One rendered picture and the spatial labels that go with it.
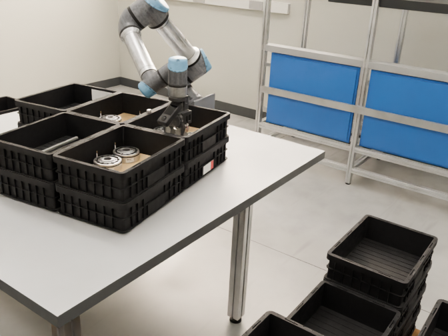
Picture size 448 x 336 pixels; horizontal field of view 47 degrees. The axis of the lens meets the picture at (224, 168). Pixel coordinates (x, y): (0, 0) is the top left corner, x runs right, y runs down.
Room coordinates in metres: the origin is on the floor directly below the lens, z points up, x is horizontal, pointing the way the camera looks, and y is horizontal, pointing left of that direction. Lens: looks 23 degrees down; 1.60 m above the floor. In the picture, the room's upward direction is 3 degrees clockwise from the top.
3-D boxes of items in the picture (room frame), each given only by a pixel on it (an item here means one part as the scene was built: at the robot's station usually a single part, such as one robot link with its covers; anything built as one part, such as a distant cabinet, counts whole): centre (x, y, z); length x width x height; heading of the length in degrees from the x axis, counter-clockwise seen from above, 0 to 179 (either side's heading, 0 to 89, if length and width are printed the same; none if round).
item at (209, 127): (2.07, 0.20, 0.92); 0.40 x 0.30 x 0.02; 155
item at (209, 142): (2.07, 0.20, 0.87); 0.40 x 0.30 x 0.11; 155
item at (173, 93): (1.98, 0.20, 1.07); 0.08 x 0.08 x 0.05
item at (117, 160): (1.74, 0.43, 0.86); 0.10 x 0.10 x 0.01
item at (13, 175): (1.84, 0.64, 0.76); 0.40 x 0.30 x 0.12; 155
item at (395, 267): (1.68, -0.62, 0.37); 0.40 x 0.30 x 0.45; 145
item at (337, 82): (3.78, -0.62, 0.60); 0.72 x 0.03 x 0.56; 55
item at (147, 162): (1.71, 0.37, 0.92); 0.40 x 0.30 x 0.02; 155
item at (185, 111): (1.98, 0.20, 0.99); 0.09 x 0.08 x 0.12; 148
